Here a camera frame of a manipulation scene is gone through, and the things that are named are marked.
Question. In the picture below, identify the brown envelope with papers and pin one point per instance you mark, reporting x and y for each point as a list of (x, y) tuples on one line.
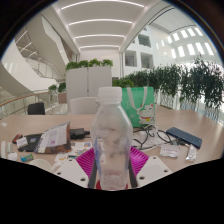
[(55, 138)]

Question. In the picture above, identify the green tote bag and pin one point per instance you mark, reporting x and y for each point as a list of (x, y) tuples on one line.
[(141, 106)]

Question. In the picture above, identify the small teal tube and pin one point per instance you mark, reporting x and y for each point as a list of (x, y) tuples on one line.
[(26, 157)]

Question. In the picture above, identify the white computer mouse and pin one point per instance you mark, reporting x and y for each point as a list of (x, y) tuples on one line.
[(12, 156)]

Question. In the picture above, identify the silver white packet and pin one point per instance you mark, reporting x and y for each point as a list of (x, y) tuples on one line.
[(22, 142)]

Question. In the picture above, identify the green plants in cabinet planter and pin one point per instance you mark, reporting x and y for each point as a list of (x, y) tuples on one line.
[(88, 63)]

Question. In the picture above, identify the ceiling light strips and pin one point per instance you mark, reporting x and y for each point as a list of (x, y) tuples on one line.
[(100, 21)]

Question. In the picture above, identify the white chair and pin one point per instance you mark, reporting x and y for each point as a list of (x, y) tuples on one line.
[(83, 106)]

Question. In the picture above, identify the white double-door cabinet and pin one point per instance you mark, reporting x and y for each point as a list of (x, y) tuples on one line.
[(88, 85)]

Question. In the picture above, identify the white ceramic mug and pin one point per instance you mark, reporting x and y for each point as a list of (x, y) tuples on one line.
[(41, 164)]

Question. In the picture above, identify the plants in brown planter box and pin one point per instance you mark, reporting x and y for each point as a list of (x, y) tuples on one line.
[(57, 90)]

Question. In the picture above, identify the black chair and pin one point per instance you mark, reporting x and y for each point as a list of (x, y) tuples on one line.
[(36, 108)]

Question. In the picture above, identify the clear plastic water bottle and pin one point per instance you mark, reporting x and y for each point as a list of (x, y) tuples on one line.
[(111, 143)]

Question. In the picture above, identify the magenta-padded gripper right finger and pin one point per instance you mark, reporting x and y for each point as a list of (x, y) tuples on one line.
[(153, 170)]

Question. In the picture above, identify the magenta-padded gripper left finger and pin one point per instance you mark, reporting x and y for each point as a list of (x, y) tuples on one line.
[(71, 171)]

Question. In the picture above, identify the colourful sticker sheet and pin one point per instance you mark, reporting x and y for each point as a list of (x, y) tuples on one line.
[(78, 148)]

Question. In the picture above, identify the white plastic packet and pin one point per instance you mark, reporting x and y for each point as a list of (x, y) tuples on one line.
[(170, 150)]

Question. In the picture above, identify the white paper sheet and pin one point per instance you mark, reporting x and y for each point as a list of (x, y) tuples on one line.
[(3, 124)]

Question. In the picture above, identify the clear plastic wrapper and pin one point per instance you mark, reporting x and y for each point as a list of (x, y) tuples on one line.
[(191, 152)]

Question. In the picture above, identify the green hedge plant row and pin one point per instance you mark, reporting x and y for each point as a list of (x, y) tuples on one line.
[(173, 83)]

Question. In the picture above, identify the white power strip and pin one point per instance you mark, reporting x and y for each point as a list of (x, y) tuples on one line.
[(2, 149)]

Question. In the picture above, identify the black folder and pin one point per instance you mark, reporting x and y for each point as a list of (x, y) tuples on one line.
[(33, 141)]

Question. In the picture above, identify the red and black box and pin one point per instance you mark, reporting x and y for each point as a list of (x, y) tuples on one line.
[(17, 137)]

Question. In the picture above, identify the glass railing with wooden handrail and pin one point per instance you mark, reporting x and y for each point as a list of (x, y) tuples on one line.
[(20, 103)]

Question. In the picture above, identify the dark blue keyboard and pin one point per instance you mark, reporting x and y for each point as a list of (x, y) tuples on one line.
[(184, 136)]

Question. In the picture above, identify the black pouch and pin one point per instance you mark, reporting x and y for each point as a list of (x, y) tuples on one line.
[(77, 133)]

